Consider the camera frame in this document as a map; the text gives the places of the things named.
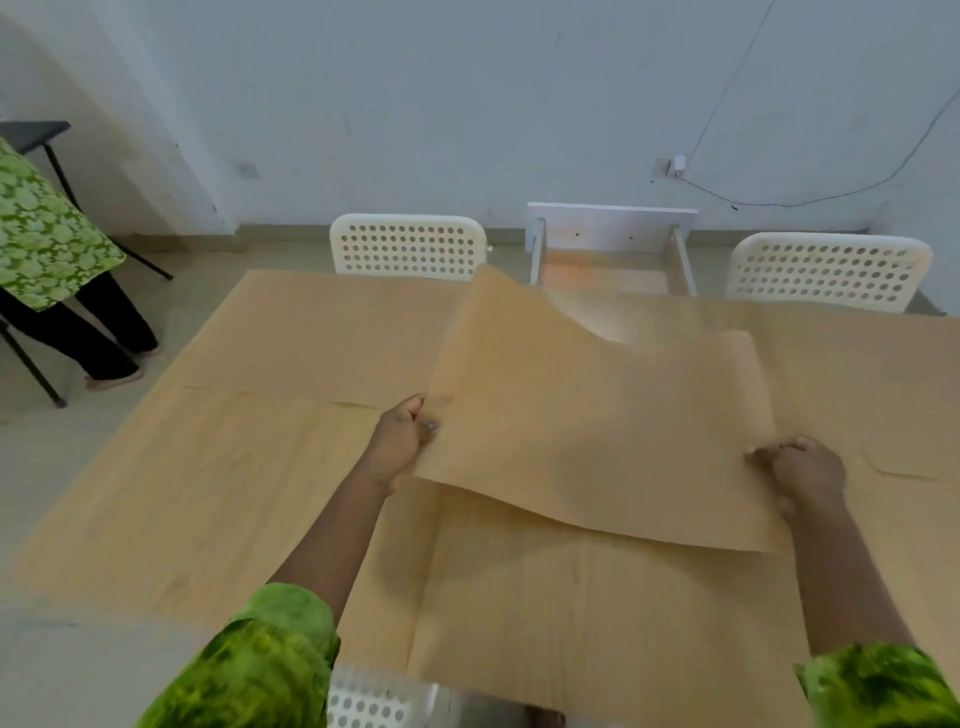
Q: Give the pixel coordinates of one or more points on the person's left hand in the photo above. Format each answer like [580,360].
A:
[394,446]

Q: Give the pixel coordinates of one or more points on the person's right hand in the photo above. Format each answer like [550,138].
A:
[810,472]

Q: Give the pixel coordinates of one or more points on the person's right fingers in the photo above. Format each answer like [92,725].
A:
[772,452]

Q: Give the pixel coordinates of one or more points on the person's left thumb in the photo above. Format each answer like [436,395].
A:
[426,431]

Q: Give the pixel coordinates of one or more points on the curled wood-grain paper sheet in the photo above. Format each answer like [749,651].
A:
[600,435]

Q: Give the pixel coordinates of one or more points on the person's left forearm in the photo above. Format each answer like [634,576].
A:
[337,540]

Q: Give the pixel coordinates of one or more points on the person's right forearm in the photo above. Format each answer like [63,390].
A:
[840,577]

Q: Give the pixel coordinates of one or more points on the white perforated plastic chair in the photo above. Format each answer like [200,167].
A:
[829,271]
[375,705]
[409,247]

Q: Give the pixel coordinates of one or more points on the flat wood-grain paper sheet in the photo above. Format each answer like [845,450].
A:
[600,630]

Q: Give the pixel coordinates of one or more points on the person's green right sleeve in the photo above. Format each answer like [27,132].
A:
[877,686]

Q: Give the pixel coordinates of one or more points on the person's green sleeve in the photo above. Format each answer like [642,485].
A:
[877,686]
[259,667]

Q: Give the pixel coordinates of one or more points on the white wooden drawer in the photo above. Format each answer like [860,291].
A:
[611,251]

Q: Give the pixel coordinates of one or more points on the person's green left sleeve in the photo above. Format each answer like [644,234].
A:
[259,667]

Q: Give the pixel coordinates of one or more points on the black folding table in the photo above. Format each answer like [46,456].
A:
[37,133]

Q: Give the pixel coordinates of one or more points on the wall socket with white plug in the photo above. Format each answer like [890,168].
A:
[671,166]

